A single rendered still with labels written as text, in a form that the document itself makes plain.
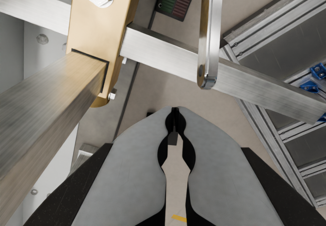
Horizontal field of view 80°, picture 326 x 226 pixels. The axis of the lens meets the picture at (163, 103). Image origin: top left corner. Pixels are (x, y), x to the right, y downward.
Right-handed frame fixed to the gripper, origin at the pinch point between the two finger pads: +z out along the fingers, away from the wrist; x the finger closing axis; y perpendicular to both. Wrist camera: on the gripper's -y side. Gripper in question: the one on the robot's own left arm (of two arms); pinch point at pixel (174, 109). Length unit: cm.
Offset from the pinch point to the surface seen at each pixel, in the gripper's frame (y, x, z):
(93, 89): 1.2, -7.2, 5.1
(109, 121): 16.4, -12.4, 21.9
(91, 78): -0.2, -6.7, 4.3
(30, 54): 5.3, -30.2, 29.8
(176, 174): 113, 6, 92
